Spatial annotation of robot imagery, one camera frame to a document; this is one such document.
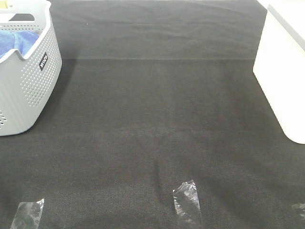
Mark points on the blue microfibre towel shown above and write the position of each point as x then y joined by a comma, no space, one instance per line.
20,40

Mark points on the black table cloth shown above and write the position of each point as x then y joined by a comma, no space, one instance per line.
152,94

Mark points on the clear tape strip centre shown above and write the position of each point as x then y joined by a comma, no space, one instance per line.
186,203

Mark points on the clear tape strip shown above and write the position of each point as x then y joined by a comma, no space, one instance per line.
186,203
299,209
28,215

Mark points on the grey perforated laundry basket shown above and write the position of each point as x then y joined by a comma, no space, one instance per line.
27,81

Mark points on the white storage box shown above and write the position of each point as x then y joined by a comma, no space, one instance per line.
279,65

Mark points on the clear tape strip left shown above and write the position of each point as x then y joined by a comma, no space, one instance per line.
28,215

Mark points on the clear tape strip right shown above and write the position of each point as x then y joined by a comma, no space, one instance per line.
299,209

